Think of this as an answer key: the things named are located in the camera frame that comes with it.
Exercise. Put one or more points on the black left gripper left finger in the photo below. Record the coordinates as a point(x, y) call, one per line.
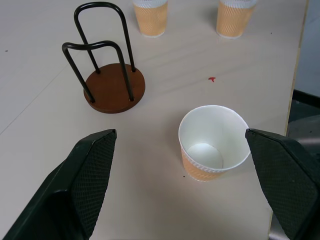
point(75, 187)

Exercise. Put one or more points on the small red mark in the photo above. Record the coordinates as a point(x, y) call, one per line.
point(212, 79)

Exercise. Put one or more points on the orange ribbed paper cup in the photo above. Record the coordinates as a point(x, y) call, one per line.
point(212, 150)
point(233, 20)
point(150, 18)

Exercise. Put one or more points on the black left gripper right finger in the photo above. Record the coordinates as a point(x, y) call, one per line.
point(285, 180)

